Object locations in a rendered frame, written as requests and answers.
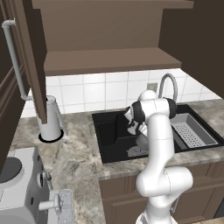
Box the brown wall cabinet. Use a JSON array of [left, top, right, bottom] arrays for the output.
[[158, 0, 224, 101]]

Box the brown cabinet door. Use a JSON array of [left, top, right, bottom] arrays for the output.
[[0, 0, 48, 125]]

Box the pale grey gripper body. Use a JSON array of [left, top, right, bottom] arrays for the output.
[[135, 130, 151, 149]]

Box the brown open shelf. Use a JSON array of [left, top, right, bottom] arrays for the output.
[[43, 46, 183, 77]]

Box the grey curved tap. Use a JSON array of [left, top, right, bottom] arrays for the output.
[[157, 73, 179, 102]]

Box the brown base cabinet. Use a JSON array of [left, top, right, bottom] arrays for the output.
[[98, 161, 224, 224]]

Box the grey wall socket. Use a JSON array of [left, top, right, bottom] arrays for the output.
[[146, 82, 159, 92]]

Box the grey cabinet door handle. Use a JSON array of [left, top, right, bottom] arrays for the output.
[[1, 18, 35, 102]]

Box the grey drainer tray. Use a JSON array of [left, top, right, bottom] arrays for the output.
[[170, 112, 220, 151]]

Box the black sink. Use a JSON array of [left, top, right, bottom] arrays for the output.
[[91, 103, 224, 165]]

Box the grey base cabinet handle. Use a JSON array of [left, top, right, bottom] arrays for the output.
[[171, 197, 180, 214]]

